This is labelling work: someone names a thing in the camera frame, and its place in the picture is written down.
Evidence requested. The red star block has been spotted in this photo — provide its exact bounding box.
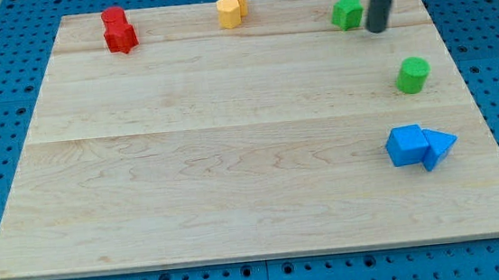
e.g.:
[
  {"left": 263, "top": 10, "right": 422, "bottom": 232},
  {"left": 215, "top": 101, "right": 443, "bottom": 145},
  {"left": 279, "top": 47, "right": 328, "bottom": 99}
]
[{"left": 104, "top": 23, "right": 139, "bottom": 54}]

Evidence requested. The green star block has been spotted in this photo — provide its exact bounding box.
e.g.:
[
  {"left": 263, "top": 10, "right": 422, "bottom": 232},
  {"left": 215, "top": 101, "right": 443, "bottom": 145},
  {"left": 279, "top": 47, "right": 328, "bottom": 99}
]
[{"left": 331, "top": 0, "right": 363, "bottom": 31}]

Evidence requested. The blue triangle block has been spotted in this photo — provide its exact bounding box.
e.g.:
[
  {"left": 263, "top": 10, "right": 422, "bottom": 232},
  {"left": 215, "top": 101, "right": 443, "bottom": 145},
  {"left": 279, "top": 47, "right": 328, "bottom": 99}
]
[{"left": 422, "top": 129, "right": 457, "bottom": 172}]

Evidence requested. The yellow hexagon block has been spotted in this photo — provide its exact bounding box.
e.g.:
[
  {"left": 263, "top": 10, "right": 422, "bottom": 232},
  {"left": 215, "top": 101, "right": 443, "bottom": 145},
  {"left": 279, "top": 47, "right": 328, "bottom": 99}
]
[{"left": 216, "top": 0, "right": 242, "bottom": 29}]

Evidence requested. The red cylinder block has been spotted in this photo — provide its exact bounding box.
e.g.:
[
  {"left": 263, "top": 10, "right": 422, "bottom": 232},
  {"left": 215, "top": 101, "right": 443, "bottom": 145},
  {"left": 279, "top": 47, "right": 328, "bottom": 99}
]
[{"left": 101, "top": 5, "right": 128, "bottom": 30}]

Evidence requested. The green cylinder block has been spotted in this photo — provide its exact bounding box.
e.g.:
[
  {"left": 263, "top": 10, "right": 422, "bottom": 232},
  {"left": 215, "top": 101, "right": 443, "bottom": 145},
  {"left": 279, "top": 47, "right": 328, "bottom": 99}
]
[{"left": 395, "top": 57, "right": 431, "bottom": 94}]

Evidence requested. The blue cube block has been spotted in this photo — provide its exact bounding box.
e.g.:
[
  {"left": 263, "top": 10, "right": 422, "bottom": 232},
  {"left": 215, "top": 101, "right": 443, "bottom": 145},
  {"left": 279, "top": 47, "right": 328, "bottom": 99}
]
[{"left": 386, "top": 125, "right": 430, "bottom": 167}]

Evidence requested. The light wooden board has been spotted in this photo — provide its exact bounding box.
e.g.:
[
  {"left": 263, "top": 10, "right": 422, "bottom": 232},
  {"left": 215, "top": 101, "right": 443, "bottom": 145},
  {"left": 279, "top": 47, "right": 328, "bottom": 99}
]
[{"left": 0, "top": 0, "right": 499, "bottom": 280}]

